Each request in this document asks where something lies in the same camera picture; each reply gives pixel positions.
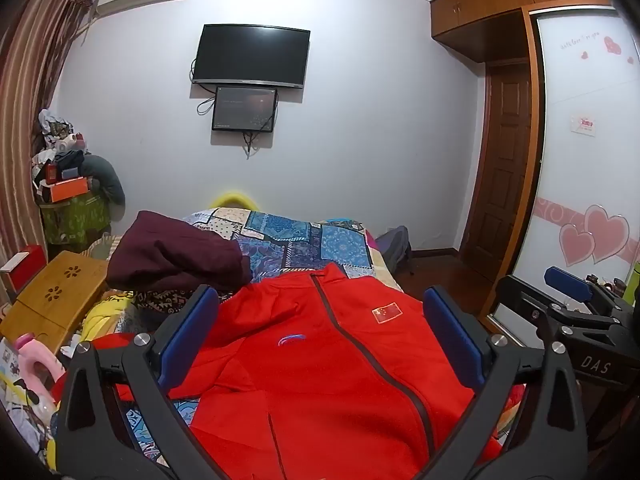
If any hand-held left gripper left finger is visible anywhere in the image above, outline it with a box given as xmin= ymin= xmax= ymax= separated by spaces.
xmin=50 ymin=284 xmax=223 ymax=480

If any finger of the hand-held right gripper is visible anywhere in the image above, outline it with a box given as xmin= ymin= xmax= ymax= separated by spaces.
xmin=487 ymin=275 xmax=576 ymax=346
xmin=544 ymin=266 xmax=626 ymax=317

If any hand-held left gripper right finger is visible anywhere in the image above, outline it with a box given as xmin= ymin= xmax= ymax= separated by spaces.
xmin=422 ymin=285 xmax=588 ymax=480

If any red zip jacket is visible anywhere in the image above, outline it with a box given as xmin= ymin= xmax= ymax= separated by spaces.
xmin=92 ymin=262 xmax=526 ymax=480

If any maroon garment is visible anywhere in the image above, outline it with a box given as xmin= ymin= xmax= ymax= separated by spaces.
xmin=106 ymin=210 xmax=253 ymax=293

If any yellow cloth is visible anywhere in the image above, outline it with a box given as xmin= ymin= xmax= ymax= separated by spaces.
xmin=80 ymin=292 xmax=136 ymax=343

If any grey backpack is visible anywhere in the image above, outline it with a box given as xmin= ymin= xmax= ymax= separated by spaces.
xmin=375 ymin=226 xmax=413 ymax=267

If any white heart-print wardrobe door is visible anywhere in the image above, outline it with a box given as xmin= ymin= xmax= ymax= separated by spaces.
xmin=487 ymin=5 xmax=640 ymax=321

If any brown wooden door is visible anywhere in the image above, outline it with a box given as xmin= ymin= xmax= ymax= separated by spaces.
xmin=467 ymin=60 xmax=533 ymax=283

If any bamboo lap table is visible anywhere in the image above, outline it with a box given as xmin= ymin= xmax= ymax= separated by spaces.
xmin=0 ymin=250 xmax=108 ymax=356

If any blue patchwork bedsheet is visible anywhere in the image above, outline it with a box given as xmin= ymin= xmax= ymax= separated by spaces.
xmin=80 ymin=207 xmax=406 ymax=466

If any yellow round object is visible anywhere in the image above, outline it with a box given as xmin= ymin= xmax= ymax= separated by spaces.
xmin=209 ymin=190 xmax=261 ymax=211

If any pink toy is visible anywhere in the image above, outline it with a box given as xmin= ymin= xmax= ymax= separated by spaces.
xmin=12 ymin=332 xmax=66 ymax=396

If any green patterned cloth cover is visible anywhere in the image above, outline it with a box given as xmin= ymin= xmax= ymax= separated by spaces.
xmin=40 ymin=192 xmax=112 ymax=250

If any red box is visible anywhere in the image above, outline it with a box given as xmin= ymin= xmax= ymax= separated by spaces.
xmin=0 ymin=244 xmax=47 ymax=293

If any cartoon printed cloth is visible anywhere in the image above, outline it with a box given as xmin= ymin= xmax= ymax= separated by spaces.
xmin=0 ymin=340 xmax=66 ymax=466

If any grey plush pillow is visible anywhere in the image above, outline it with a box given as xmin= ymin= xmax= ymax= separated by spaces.
xmin=80 ymin=154 xmax=126 ymax=207

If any orange box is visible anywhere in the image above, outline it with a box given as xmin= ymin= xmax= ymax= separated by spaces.
xmin=50 ymin=176 xmax=91 ymax=203

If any pile of clutter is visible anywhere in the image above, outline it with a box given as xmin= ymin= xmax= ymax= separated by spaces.
xmin=31 ymin=109 xmax=91 ymax=196

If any brown striped curtain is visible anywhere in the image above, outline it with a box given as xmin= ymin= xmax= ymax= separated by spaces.
xmin=0 ymin=0 xmax=101 ymax=306

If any wooden overhead cabinet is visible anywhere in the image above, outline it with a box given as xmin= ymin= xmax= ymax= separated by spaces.
xmin=430 ymin=0 xmax=611 ymax=63

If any small black wall monitor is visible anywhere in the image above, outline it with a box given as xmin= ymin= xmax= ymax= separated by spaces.
xmin=211 ymin=86 xmax=279 ymax=132

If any black wall television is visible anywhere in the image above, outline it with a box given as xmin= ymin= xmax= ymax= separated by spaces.
xmin=191 ymin=24 xmax=311 ymax=90

